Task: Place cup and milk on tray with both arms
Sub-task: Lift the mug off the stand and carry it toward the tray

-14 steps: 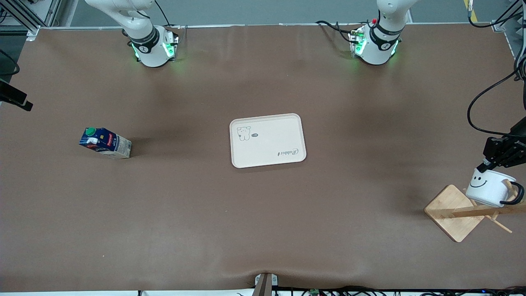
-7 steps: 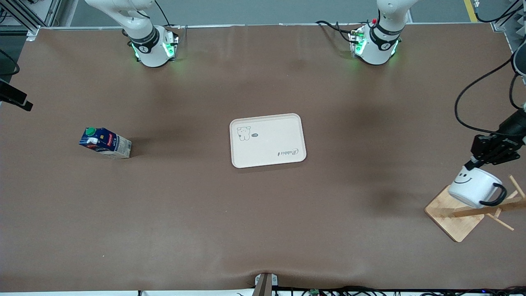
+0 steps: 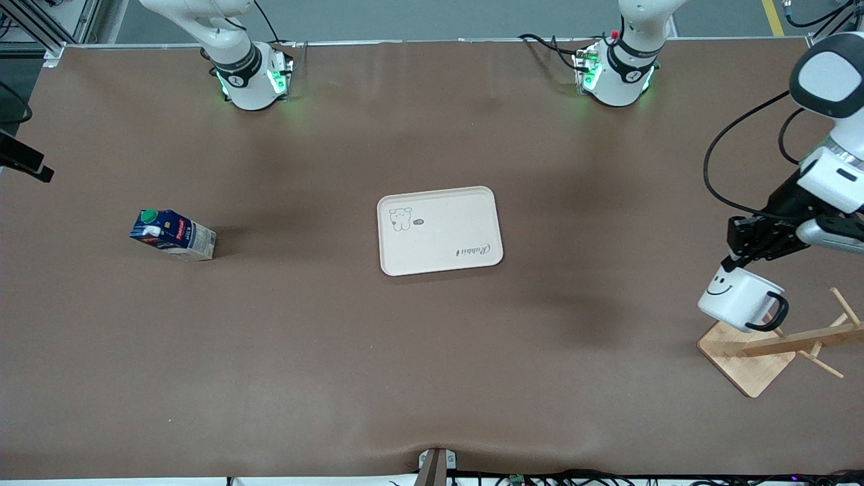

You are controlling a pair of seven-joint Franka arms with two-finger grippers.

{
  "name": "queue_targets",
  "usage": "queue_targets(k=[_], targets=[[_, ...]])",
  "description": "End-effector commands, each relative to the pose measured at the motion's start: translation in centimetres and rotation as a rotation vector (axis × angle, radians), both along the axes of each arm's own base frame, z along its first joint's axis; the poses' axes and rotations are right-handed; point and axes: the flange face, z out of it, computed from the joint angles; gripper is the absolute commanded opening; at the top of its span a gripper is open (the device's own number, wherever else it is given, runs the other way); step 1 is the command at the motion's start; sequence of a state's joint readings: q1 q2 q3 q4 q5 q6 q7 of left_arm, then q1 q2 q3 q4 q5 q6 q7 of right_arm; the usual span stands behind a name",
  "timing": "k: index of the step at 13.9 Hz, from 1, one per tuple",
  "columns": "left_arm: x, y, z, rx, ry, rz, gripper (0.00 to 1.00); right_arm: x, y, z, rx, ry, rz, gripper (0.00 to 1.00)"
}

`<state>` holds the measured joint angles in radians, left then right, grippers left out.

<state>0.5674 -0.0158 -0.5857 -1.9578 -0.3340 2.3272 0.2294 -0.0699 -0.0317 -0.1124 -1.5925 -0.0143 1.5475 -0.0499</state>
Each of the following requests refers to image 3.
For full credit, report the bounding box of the white smiley mug black handle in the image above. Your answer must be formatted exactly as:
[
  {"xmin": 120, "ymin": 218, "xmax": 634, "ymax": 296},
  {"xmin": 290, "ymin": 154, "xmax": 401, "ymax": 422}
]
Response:
[{"xmin": 697, "ymin": 265, "xmax": 789, "ymax": 333}]

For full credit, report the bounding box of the blue milk carton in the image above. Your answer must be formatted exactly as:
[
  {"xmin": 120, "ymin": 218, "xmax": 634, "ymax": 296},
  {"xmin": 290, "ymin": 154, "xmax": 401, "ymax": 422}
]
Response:
[{"xmin": 130, "ymin": 209, "xmax": 217, "ymax": 262}]

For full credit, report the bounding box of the cream rabbit print tray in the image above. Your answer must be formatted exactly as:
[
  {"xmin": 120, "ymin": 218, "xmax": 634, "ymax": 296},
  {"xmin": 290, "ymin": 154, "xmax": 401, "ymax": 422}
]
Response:
[{"xmin": 377, "ymin": 186, "xmax": 504, "ymax": 277}]

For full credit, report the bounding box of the wooden mug rack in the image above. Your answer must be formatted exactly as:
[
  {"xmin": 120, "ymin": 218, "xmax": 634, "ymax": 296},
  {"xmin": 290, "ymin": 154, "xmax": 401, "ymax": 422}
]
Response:
[{"xmin": 697, "ymin": 287, "xmax": 864, "ymax": 399}]

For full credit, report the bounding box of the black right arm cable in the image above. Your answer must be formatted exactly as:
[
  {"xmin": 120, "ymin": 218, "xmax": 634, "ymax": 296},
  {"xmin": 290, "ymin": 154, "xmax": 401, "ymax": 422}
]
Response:
[{"xmin": 0, "ymin": 80, "xmax": 34, "ymax": 126}]

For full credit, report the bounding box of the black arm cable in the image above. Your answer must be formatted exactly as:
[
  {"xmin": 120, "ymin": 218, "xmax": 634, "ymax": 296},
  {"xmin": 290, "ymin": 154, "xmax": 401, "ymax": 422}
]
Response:
[
  {"xmin": 703, "ymin": 90, "xmax": 811, "ymax": 222},
  {"xmin": 0, "ymin": 80, "xmax": 34, "ymax": 126}
]

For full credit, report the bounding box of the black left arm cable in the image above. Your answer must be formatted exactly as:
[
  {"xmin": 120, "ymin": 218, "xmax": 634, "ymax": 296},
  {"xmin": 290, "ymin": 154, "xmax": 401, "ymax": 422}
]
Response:
[{"xmin": 703, "ymin": 90, "xmax": 811, "ymax": 222}]

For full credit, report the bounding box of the aluminium frame profile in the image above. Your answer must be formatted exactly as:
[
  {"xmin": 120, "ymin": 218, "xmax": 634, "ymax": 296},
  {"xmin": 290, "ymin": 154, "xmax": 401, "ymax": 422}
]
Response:
[
  {"xmin": 0, "ymin": 0, "xmax": 102, "ymax": 68},
  {"xmin": 783, "ymin": 0, "xmax": 864, "ymax": 51}
]

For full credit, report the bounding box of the black left base cable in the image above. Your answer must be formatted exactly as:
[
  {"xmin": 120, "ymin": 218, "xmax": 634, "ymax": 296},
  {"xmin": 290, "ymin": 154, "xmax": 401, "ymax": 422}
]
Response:
[{"xmin": 518, "ymin": 32, "xmax": 589, "ymax": 72}]

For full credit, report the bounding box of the black base cable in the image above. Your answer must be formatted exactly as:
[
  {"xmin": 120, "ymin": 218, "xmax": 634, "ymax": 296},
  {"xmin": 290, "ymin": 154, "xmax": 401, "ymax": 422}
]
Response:
[
  {"xmin": 518, "ymin": 32, "xmax": 589, "ymax": 72},
  {"xmin": 253, "ymin": 0, "xmax": 308, "ymax": 51}
]

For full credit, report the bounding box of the black right base cable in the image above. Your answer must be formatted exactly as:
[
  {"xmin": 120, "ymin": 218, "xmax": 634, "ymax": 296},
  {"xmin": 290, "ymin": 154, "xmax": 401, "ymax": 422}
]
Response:
[{"xmin": 253, "ymin": 0, "xmax": 308, "ymax": 51}]

